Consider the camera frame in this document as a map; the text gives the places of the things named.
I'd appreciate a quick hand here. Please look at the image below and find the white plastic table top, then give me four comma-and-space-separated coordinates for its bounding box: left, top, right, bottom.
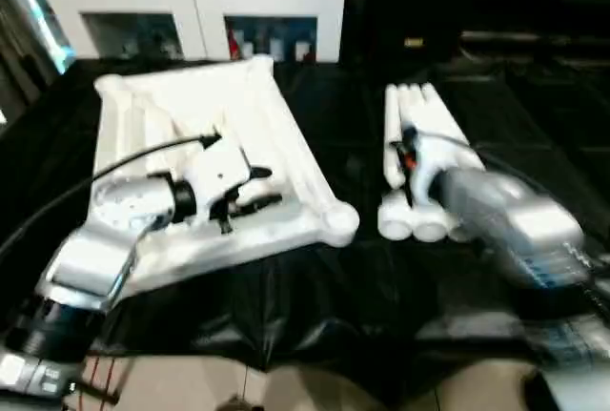
92, 56, 360, 298

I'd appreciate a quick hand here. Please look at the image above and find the white plastic table leg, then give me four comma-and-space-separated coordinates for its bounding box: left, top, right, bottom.
408, 85, 476, 242
378, 85, 413, 240
396, 85, 449, 243
422, 82, 487, 183

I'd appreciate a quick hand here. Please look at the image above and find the black table mat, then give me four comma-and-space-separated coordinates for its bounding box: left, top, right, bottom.
0, 53, 610, 402

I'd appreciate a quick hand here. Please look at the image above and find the white glass-door cabinet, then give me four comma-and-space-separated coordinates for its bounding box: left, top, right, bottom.
38, 0, 346, 64

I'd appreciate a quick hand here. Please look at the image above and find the black low cabinet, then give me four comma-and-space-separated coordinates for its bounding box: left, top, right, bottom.
343, 0, 610, 78

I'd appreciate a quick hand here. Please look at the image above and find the blue lit glass case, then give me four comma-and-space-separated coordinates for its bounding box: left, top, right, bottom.
0, 0, 75, 73

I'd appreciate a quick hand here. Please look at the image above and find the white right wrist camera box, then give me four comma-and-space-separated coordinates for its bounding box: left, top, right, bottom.
408, 133, 473, 204

